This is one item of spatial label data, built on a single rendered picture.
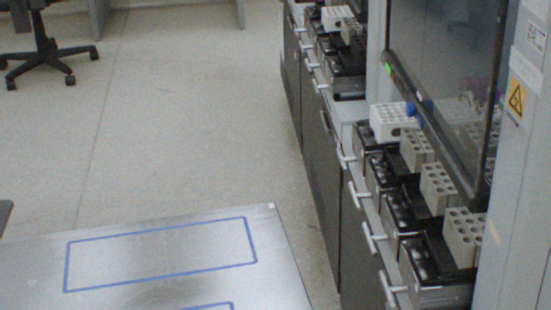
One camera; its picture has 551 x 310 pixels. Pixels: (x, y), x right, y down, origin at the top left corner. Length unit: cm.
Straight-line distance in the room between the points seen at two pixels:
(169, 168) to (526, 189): 226
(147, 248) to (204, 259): 12
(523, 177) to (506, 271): 17
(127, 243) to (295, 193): 159
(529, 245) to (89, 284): 73
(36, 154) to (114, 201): 62
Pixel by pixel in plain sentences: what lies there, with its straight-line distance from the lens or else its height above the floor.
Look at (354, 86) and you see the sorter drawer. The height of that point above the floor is 77.
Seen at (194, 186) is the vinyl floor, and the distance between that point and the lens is 291.
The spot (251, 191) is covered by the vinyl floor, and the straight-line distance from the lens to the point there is 284.
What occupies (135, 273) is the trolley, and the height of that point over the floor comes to 82.
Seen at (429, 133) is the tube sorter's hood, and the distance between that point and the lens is 128.
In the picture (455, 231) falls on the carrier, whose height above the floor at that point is 88.
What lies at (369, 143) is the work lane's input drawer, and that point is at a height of 82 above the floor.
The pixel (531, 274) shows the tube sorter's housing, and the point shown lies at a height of 93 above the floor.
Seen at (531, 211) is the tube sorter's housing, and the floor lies 105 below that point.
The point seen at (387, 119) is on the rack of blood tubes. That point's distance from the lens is 157.
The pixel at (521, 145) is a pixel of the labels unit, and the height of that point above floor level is 114.
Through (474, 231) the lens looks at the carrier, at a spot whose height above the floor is 87.
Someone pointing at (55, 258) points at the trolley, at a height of 82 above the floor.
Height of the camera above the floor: 161
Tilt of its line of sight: 31 degrees down
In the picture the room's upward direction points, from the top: 2 degrees counter-clockwise
